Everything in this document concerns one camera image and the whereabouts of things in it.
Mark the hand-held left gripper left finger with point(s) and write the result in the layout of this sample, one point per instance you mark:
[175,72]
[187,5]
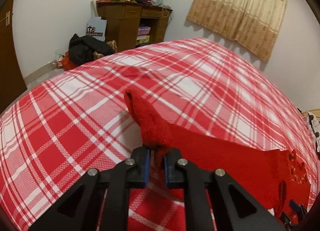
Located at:
[147,168]

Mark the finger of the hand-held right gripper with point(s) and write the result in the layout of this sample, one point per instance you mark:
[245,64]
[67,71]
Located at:
[297,208]

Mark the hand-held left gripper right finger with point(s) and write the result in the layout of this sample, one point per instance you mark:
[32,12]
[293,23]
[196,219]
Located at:
[167,171]

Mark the red fleece garment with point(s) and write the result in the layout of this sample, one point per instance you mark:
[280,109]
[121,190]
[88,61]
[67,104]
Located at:
[155,126]

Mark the red plaid bed sheet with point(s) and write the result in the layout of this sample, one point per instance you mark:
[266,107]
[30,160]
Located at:
[75,121]

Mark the yellow box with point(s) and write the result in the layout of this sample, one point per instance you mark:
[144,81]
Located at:
[143,38]

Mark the red plastic bag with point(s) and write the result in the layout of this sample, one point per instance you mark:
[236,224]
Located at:
[66,62]

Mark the black jacket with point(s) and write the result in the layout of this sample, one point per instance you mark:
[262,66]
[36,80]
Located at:
[85,48]

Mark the purple box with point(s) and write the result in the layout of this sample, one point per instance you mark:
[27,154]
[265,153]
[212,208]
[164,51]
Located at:
[144,30]

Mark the brown wooden desk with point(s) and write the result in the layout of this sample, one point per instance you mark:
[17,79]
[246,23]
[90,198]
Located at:
[120,25]

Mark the blue and white paper bag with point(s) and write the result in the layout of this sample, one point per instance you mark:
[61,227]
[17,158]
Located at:
[96,29]

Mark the brown wooden door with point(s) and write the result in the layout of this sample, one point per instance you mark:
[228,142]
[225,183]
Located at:
[8,58]

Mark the beige patterned curtain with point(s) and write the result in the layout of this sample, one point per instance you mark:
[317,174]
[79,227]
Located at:
[240,3]

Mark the white wall switch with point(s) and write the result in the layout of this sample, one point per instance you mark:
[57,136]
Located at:
[7,18]

